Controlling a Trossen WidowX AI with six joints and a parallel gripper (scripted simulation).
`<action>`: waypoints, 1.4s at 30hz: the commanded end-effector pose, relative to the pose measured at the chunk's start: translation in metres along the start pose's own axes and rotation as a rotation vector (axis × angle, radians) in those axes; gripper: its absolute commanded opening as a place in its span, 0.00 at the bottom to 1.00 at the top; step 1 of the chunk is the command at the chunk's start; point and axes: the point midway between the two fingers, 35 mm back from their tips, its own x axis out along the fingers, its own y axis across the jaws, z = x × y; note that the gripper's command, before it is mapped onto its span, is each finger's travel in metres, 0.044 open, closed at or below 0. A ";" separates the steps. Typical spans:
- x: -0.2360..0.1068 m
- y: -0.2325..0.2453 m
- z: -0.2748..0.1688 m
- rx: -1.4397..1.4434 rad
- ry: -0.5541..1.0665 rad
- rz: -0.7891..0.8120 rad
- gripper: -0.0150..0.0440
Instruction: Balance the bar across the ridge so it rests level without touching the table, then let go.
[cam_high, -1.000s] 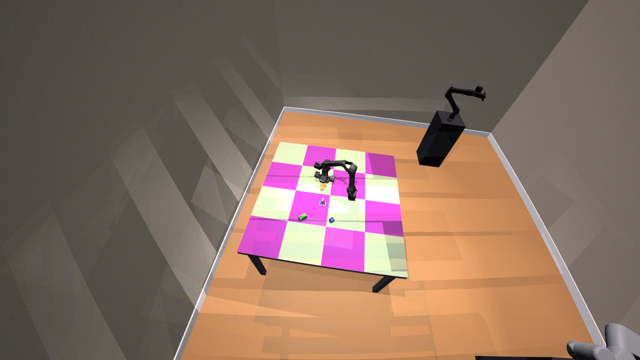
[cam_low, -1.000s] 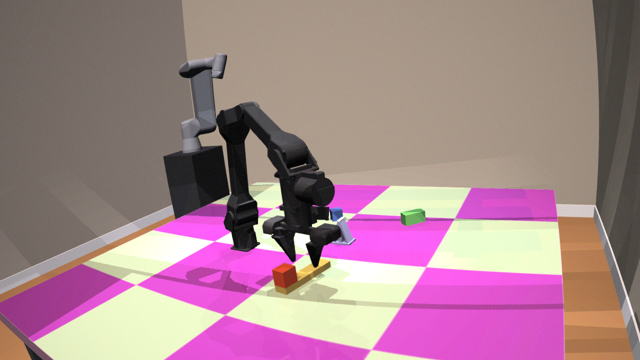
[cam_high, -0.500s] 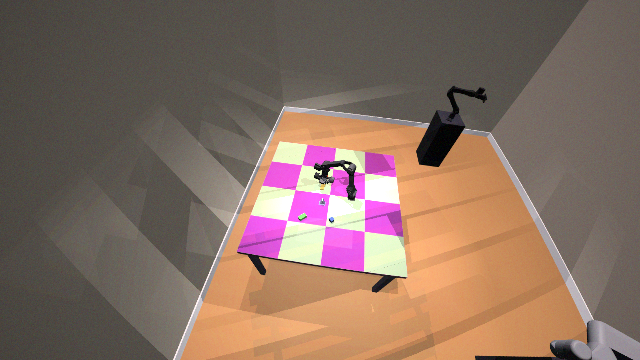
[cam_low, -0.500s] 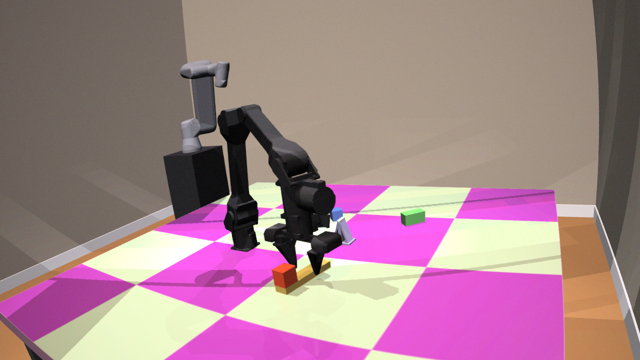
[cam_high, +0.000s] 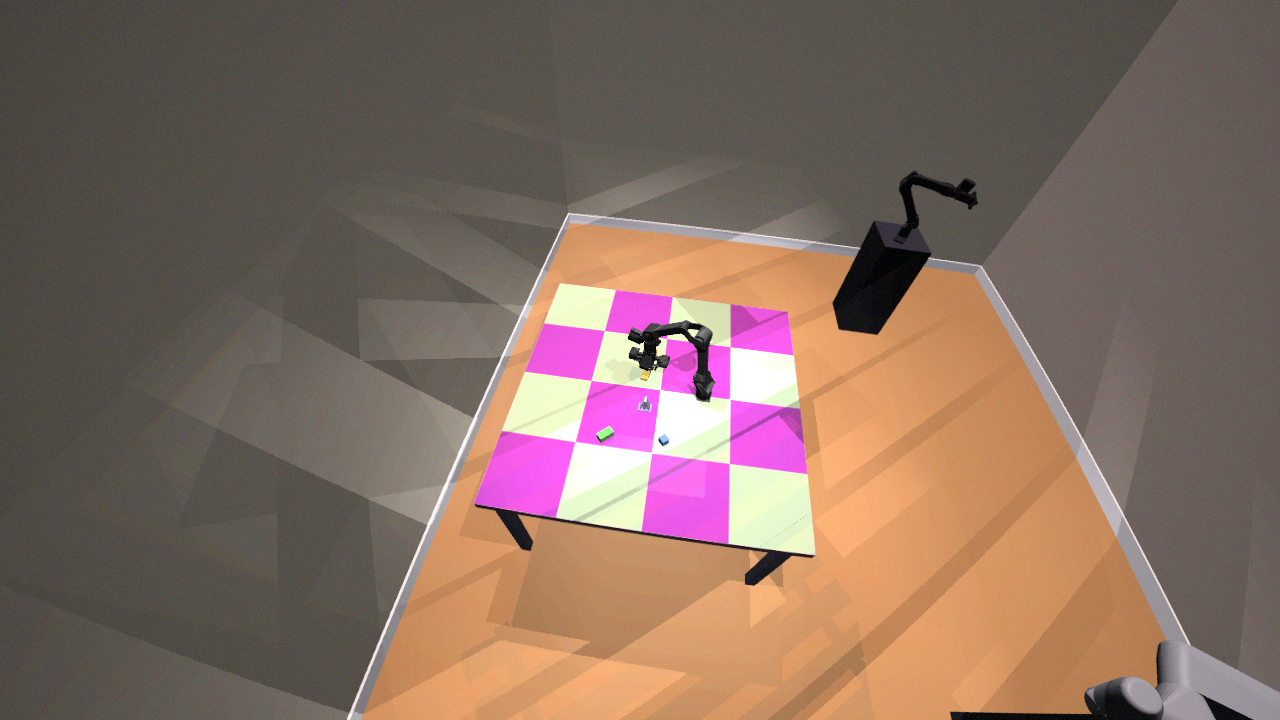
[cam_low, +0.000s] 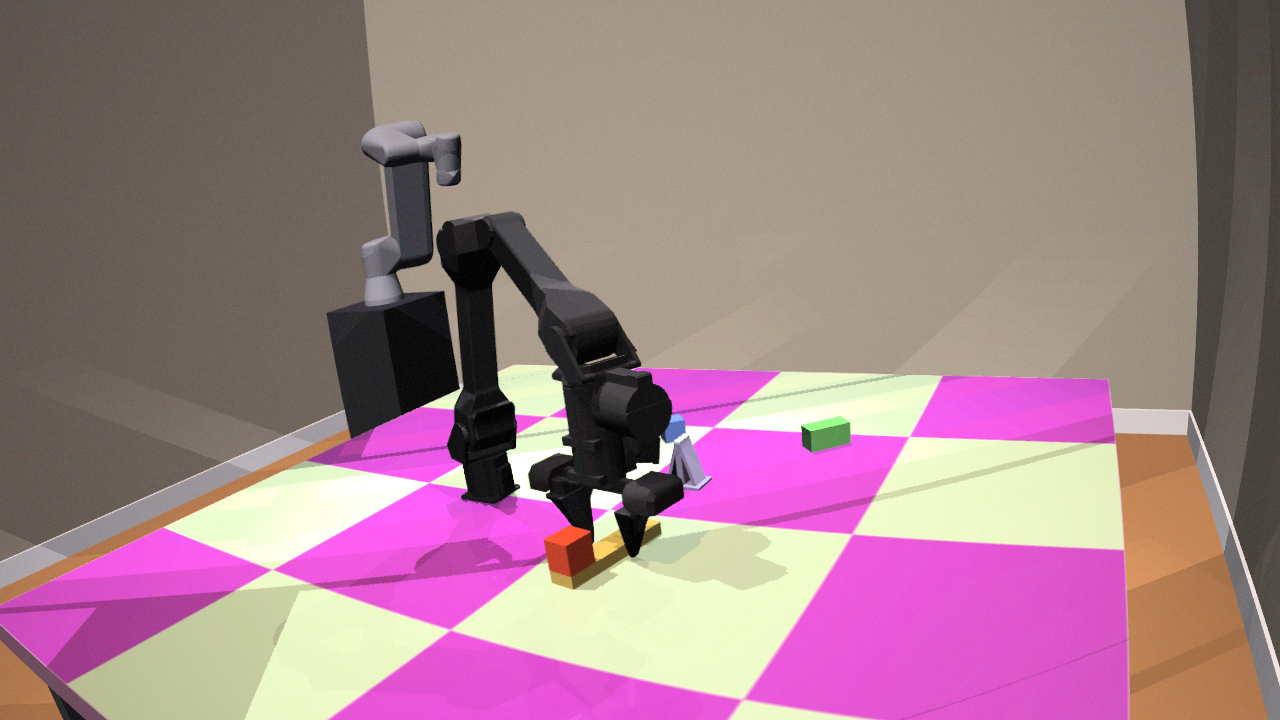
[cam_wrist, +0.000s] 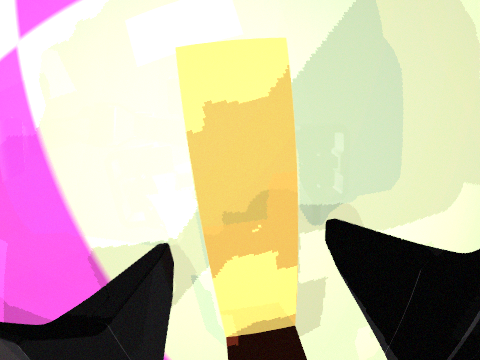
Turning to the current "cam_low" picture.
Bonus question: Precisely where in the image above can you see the yellow bar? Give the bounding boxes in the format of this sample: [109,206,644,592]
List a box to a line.
[543,519,662,591]

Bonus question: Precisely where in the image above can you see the green rectangular block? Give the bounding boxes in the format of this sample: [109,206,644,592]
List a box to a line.
[801,416,851,452]

